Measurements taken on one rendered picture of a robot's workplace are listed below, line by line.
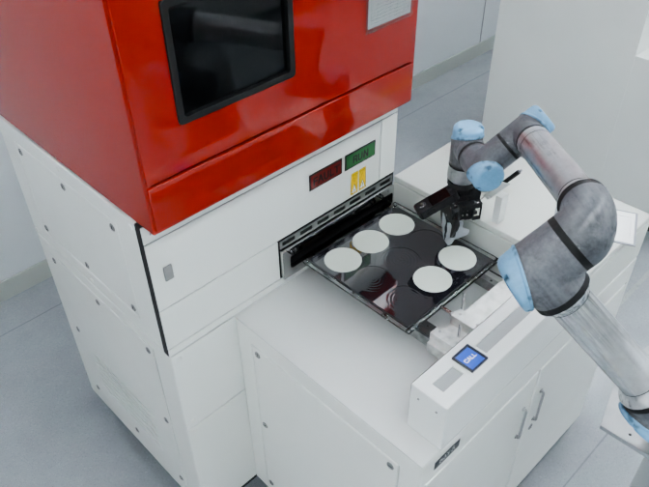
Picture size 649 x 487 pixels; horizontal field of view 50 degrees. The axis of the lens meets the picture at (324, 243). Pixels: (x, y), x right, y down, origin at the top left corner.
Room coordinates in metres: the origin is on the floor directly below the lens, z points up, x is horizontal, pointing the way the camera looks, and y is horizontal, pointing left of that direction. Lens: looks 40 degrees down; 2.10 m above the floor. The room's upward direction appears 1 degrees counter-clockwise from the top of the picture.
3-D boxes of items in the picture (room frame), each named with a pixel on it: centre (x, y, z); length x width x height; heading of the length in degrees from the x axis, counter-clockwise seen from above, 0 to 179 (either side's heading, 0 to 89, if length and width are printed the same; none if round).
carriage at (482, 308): (1.20, -0.40, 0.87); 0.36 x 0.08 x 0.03; 134
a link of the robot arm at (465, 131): (1.44, -0.35, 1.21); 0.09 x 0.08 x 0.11; 10
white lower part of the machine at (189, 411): (1.65, 0.33, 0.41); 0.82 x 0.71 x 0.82; 134
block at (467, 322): (1.15, -0.34, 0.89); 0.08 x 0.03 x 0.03; 44
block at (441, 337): (1.09, -0.28, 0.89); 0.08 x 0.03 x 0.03; 44
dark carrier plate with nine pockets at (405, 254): (1.38, -0.20, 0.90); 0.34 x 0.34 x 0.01; 44
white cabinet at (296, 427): (1.36, -0.33, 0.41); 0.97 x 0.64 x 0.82; 134
